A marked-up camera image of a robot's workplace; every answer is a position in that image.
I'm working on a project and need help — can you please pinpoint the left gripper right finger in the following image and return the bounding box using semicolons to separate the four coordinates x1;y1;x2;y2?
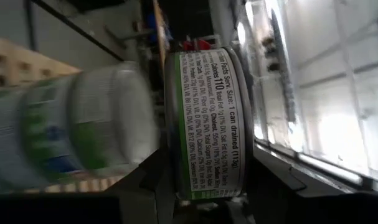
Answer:
249;154;378;224

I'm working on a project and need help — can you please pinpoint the wooden slatted shelf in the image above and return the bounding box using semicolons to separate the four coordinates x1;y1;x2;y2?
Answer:
0;34;124;194

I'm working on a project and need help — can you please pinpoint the silver-lid seafood can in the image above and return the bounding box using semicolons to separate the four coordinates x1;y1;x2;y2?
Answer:
69;62;160;175

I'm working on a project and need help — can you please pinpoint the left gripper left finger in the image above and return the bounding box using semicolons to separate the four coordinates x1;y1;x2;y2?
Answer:
0;148;177;224

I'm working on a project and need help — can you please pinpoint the red bin rack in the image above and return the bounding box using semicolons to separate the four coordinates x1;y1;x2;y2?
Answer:
181;37;213;52

